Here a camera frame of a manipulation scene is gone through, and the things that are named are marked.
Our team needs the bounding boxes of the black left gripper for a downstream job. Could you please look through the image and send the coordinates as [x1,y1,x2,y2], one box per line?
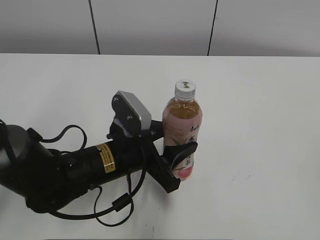
[107,120,198,193]

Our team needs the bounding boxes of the pink oolong tea bottle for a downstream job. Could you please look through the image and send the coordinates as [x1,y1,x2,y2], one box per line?
[162,93,203,182]

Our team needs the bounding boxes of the white bottle cap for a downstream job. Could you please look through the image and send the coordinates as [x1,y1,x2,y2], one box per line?
[174,79,196,100]

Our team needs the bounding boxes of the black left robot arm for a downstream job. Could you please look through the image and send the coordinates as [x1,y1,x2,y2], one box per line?
[0,121,198,219]

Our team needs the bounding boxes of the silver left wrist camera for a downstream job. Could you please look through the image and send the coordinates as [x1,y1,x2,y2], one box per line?
[111,90,152,138]

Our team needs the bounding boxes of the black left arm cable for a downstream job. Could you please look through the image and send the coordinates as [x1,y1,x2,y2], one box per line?
[37,124,146,227]

